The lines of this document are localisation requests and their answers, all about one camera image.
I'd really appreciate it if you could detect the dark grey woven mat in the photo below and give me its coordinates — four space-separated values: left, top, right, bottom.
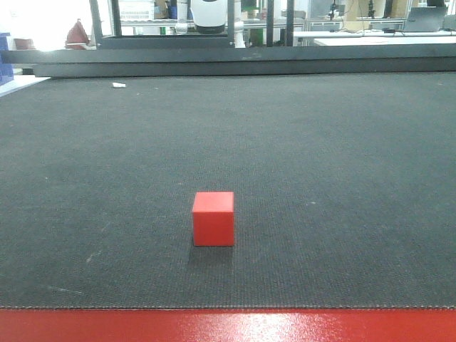
1 72 455 309

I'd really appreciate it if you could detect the white background table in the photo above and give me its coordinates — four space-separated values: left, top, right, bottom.
294 30 455 46

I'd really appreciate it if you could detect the black metal frame rail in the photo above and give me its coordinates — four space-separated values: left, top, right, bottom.
1 44 455 78

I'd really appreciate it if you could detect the dark red bag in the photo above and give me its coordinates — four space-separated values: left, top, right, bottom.
66 19 90 50

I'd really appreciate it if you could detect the blue plastic bin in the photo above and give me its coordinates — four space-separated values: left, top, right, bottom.
0 33 14 86

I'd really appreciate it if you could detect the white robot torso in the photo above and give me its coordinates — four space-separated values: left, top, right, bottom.
190 0 227 34

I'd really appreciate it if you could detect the grey laptop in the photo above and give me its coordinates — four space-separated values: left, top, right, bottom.
403 7 447 32

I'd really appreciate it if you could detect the red magnetic cube block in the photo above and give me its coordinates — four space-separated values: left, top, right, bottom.
192 192 234 247

